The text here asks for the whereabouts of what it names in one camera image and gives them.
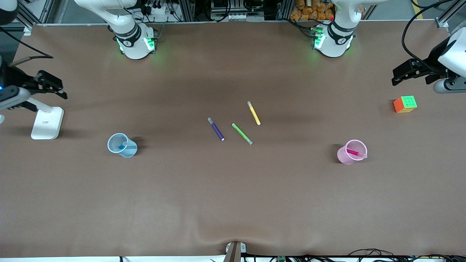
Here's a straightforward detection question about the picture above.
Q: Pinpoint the orange snack packages pile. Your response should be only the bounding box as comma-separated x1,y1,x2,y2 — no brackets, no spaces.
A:
290,0,337,21

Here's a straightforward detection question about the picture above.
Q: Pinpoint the black looped cable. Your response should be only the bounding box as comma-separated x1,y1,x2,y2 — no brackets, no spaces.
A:
348,249,395,257

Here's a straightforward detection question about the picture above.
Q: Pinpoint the pink plastic cup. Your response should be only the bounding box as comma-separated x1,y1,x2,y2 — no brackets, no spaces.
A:
337,140,368,165

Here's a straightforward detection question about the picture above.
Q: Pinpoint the upright aluminium frame post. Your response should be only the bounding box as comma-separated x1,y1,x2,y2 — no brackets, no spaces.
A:
279,0,293,21
181,0,196,22

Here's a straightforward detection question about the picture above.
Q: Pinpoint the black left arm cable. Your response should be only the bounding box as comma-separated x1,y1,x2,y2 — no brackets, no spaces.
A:
401,0,459,73

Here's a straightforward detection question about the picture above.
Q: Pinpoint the slanted aluminium frame strut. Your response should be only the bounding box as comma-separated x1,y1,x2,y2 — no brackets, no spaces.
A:
16,0,55,28
435,0,466,28

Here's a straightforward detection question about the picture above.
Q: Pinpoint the light blue plastic cup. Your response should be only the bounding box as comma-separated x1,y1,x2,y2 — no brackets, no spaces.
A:
107,133,138,158

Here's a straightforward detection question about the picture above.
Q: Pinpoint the purple marker pen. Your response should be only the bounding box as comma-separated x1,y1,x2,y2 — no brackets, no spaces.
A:
207,117,225,142

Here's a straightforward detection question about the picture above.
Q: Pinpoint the white terminal block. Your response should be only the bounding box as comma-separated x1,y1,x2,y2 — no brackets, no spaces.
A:
211,13,263,21

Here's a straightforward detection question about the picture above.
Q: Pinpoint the multicoloured puzzle cube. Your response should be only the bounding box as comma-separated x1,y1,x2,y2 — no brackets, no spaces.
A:
393,95,418,114

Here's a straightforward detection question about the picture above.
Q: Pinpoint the long black cable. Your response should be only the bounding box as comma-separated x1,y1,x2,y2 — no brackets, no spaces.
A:
242,254,466,262

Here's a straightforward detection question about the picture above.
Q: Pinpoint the white power strip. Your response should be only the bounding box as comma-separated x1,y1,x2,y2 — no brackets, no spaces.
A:
144,0,171,15

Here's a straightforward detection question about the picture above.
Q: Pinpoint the yellow marker pen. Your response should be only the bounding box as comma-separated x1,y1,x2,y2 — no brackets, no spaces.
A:
247,101,261,126

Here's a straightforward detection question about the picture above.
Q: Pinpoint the grey metal mount bracket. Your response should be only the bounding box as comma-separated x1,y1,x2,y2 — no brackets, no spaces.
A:
223,241,247,262

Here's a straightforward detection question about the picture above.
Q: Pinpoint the green marker pen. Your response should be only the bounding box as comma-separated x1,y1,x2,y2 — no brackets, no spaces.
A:
232,123,254,146

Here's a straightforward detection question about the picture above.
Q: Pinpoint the white stand with pole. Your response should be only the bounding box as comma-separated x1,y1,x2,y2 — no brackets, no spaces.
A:
25,96,64,140

